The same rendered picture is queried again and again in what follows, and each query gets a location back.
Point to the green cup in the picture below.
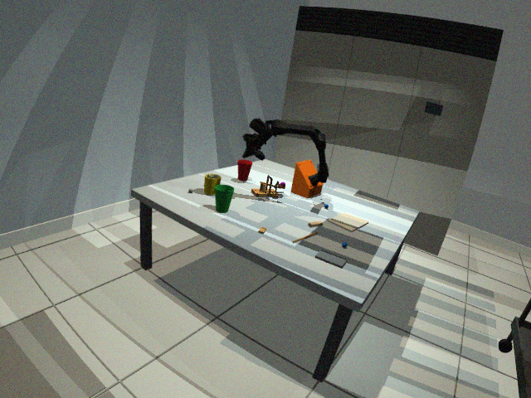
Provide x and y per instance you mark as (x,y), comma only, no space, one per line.
(223,197)

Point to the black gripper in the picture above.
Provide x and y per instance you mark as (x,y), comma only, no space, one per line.
(251,149)

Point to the yellow mug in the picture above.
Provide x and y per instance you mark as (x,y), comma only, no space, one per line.
(211,180)

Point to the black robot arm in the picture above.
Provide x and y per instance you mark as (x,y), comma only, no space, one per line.
(279,127)

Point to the dark red cup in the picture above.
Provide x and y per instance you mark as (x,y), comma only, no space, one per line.
(244,167)

